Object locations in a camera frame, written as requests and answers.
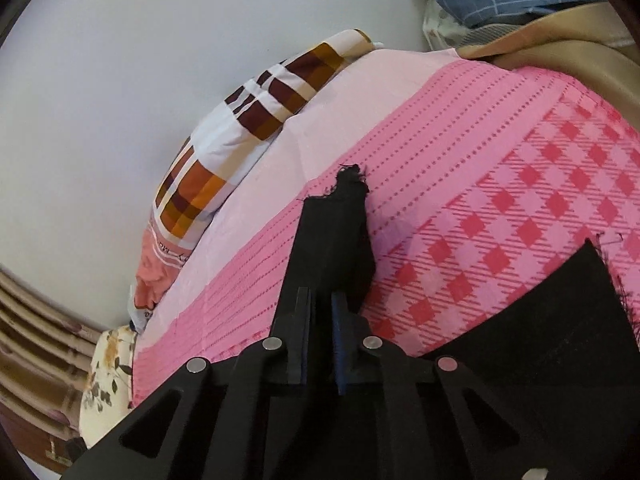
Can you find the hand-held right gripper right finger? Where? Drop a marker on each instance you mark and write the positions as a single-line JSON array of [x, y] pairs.
[[340, 345]]

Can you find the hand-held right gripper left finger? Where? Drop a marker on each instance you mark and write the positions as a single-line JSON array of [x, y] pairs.
[[301, 332]]

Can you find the black pants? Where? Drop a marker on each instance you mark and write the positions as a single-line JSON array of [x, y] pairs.
[[550, 335]]

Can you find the cream floral cloth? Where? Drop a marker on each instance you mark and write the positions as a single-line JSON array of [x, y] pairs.
[[105, 390]]

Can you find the plaid print pillow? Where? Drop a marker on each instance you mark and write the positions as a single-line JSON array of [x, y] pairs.
[[225, 135]]

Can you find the pink checked bed sheet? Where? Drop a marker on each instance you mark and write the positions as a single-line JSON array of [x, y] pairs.
[[450, 160]]

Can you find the white patterned cloth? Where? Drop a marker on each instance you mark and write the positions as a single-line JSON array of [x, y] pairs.
[[440, 30]]

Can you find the beige cloth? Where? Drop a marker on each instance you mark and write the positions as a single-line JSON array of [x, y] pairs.
[[575, 45]]

